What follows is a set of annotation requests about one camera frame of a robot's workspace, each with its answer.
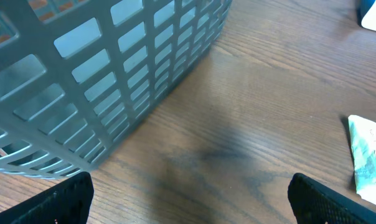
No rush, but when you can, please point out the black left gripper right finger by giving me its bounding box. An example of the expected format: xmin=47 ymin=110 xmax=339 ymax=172
xmin=288 ymin=173 xmax=376 ymax=224

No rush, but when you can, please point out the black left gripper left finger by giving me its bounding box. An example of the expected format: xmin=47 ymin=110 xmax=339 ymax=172
xmin=0 ymin=172 xmax=94 ymax=224

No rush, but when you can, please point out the mint green wipes pack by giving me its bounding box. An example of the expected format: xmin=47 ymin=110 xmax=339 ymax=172
xmin=348 ymin=115 xmax=376 ymax=205

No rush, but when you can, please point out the grey plastic mesh basket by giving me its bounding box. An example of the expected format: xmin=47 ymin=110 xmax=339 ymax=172
xmin=0 ymin=0 xmax=231 ymax=179

